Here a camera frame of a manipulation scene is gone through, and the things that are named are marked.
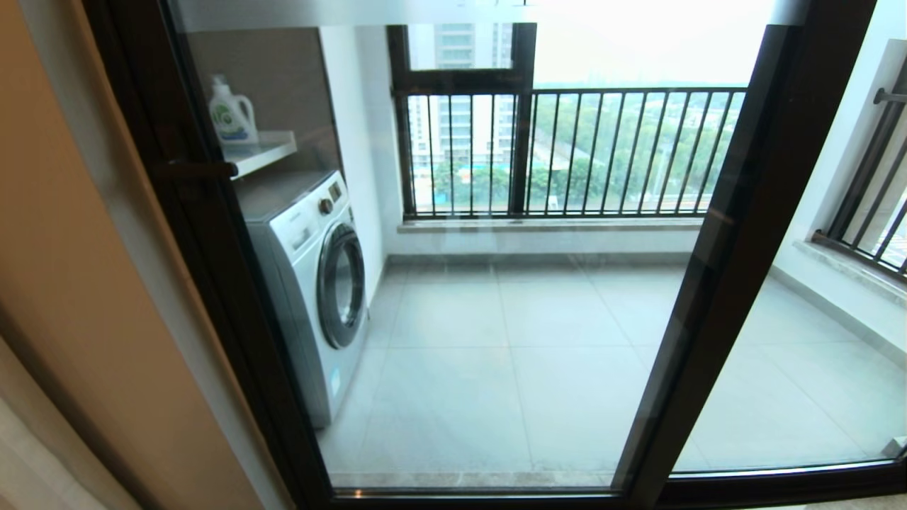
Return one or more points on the grey stone window sill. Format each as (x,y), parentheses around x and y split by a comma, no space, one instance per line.
(553,224)
(850,269)

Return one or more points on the white laundry detergent bottle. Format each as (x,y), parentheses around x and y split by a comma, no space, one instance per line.
(230,117)

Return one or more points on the white wall shelf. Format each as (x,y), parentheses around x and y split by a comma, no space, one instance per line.
(262,149)

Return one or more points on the dark brown wall panel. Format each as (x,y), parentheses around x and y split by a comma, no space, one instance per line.
(283,78)

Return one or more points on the white curtain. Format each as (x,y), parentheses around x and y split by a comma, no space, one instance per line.
(28,460)

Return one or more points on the dark framed fixed glass panel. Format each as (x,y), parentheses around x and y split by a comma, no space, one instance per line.
(793,368)

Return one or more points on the dark window frame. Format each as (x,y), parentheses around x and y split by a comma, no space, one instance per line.
(523,49)

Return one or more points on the grey high-rise building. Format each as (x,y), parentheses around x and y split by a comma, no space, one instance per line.
(457,49)

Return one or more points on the polished stone door threshold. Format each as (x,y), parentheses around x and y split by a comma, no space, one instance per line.
(850,504)

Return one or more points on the dark framed sliding glass door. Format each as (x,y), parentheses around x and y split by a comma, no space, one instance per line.
(212,234)

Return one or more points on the black metal balcony railing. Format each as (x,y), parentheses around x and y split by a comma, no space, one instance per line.
(638,91)

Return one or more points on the black metal window railing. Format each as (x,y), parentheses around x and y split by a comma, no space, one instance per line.
(868,163)

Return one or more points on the white front-load washing machine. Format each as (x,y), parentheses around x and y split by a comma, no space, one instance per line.
(305,283)

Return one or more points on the metal clothes rod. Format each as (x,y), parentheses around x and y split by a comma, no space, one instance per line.
(889,97)

